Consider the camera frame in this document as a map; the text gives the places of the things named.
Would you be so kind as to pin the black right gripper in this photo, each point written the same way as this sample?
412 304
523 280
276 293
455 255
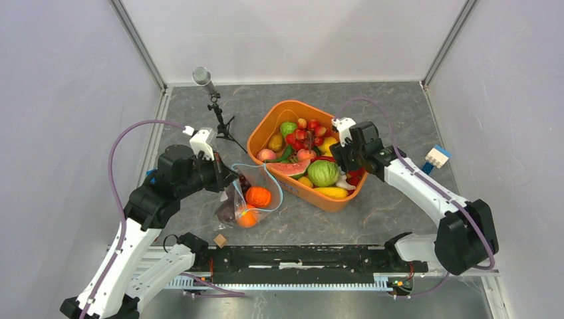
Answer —
339 153

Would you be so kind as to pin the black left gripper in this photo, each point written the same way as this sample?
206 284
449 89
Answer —
223 177

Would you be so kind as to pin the dark purple grape bunch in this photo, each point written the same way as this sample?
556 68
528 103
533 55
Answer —
245 185

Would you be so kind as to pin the dark purple mangosteen toy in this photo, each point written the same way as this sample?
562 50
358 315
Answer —
225 213

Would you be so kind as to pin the clear zip top bag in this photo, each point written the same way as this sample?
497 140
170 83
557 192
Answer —
257 175

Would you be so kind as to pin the white mushroom toy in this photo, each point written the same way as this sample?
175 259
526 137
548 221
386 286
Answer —
342 183

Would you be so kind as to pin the small orange pumpkin toy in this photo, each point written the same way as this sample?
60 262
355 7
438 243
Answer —
258 197

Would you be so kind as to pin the yellow lemon toy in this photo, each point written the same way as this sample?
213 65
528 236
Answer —
325 146

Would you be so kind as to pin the orange fruit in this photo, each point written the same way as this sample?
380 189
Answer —
247 218

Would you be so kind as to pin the green custard apple toy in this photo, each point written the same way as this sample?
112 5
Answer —
287 128

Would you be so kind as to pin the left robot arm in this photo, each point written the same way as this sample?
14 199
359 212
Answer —
114 292

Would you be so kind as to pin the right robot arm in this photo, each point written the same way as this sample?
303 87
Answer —
465 236

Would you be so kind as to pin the red chili pepper toy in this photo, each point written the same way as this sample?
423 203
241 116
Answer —
330 159

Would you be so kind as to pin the pink peach toy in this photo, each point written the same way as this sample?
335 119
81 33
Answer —
266 155

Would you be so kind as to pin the green cabbage toy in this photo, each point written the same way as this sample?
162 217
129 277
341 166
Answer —
323 173

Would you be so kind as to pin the yellow mango toy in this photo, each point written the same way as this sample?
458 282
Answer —
332 192

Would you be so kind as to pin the lychee cluster toy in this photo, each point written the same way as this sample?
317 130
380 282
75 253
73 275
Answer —
308 136

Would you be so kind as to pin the brown kiwi toy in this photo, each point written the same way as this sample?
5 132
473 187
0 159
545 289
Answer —
276 143

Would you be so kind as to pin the green chili pepper toy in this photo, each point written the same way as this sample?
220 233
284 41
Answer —
287 153

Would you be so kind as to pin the small wooden cube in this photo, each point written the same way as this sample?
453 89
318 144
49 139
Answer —
220 241

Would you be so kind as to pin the watermelon slice toy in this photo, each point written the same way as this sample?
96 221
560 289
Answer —
292 170

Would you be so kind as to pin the orange plastic bin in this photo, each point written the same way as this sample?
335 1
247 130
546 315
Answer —
292 110

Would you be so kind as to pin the white blue block stack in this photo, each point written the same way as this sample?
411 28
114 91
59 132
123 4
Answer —
435 158

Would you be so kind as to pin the black tripod microphone stand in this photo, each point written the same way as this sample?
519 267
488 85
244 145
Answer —
202 77

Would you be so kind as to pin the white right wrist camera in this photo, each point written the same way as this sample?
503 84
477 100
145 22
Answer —
343 128

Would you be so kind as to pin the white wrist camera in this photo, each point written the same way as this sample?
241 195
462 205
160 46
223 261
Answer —
201 141
343 128

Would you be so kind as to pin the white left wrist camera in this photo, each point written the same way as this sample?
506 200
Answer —
201 141

